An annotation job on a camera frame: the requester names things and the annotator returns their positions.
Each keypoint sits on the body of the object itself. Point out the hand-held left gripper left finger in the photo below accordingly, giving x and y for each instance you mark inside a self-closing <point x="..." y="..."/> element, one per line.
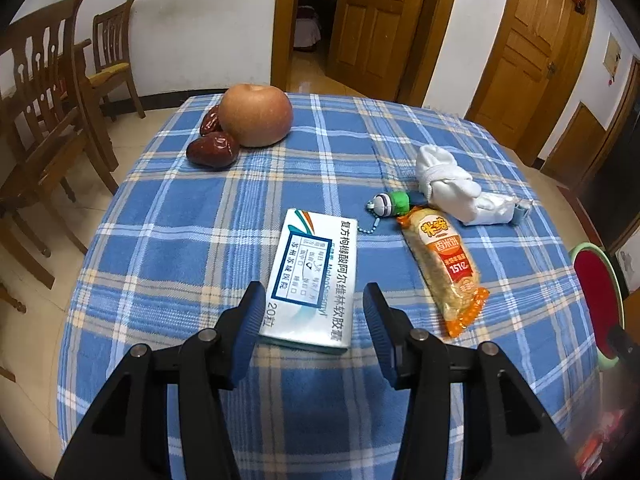
<point x="250" y="320"/>

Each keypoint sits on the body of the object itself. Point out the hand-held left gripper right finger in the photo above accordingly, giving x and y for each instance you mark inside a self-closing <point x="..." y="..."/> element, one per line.
<point x="380" y="330"/>

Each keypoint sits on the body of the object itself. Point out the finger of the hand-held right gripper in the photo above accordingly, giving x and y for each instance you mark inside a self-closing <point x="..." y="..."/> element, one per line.
<point x="622" y="342"/>

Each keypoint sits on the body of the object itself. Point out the white medicine box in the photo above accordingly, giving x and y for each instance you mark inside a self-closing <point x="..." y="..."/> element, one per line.
<point x="312" y="280"/>

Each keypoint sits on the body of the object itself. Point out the red bin green rim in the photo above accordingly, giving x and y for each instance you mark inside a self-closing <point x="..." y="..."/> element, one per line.
<point x="595" y="270"/>

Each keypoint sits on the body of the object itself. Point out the orange snack packet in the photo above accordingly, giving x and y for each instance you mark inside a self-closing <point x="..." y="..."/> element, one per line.
<point x="445" y="265"/>

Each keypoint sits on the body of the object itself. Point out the white sock bundle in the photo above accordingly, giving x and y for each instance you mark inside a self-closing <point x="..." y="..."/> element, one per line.
<point x="445" y="175"/>

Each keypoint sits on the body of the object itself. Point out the grey blue cloth piece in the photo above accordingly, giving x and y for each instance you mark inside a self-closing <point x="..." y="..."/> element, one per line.
<point x="521" y="207"/>

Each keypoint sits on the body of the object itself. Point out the blue plaid blanket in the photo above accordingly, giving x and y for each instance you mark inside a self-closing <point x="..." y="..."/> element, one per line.
<point x="200" y="240"/>

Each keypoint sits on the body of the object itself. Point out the red floral cloth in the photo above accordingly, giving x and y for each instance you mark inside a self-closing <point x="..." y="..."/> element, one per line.
<point x="600" y="440"/>

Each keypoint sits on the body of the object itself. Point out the black entrance door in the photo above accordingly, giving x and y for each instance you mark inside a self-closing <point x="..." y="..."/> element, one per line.
<point x="612" y="195"/>

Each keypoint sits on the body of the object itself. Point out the large red date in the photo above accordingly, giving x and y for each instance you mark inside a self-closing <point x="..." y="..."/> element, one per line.
<point x="212" y="150"/>

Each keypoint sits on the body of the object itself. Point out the small red date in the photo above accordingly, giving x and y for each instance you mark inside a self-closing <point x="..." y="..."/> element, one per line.
<point x="210" y="121"/>

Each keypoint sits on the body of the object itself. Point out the apple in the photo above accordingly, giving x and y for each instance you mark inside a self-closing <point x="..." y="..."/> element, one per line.
<point x="255" y="115"/>

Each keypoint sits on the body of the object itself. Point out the low wooden cabinet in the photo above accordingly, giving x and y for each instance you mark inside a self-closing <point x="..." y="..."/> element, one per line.
<point x="575" y="140"/>

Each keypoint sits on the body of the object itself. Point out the bed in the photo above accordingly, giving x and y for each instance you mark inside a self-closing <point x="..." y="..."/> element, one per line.
<point x="305" y="30"/>

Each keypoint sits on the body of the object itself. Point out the closed wooden door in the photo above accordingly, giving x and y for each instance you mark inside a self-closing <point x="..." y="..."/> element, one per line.
<point x="525" y="50"/>

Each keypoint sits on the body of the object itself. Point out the open wooden door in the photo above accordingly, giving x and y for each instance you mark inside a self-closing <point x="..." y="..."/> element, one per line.
<point x="372" y="20"/>

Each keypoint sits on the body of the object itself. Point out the wooden chair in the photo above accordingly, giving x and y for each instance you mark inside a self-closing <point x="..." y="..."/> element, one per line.
<point x="112" y="25"/>
<point x="40" y="60"/>

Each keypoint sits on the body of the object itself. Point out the red door ornament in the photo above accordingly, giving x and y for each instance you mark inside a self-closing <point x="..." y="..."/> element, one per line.
<point x="580" y="2"/>

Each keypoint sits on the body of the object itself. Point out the wooden door frame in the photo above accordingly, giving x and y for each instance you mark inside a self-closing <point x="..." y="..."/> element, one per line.
<point x="285" y="25"/>
<point x="622" y="110"/>
<point x="567" y="70"/>

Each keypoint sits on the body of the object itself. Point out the beige wall panel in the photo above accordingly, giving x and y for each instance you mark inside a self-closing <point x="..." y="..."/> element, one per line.
<point x="611" y="55"/>

